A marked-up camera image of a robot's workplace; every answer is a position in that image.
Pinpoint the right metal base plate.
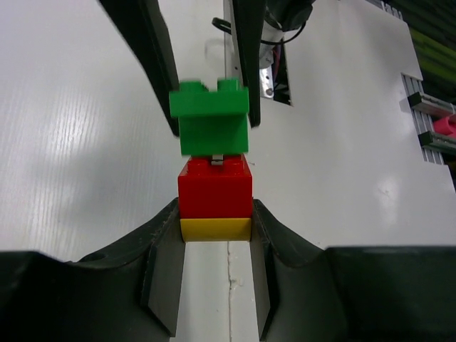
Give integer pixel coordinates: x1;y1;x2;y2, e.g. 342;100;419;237
259;66;274;99

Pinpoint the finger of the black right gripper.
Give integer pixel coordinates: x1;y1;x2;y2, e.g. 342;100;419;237
99;0;180;137

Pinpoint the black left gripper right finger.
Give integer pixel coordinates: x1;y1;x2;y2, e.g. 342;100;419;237
249;200;455;341

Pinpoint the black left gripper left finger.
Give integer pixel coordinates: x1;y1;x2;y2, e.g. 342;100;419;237
1;200;185;341

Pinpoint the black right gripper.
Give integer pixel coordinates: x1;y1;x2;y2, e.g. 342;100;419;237
231;0;314;128

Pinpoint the red green yellow lego stack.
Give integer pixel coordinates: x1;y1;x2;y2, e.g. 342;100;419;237
170;78;253;242

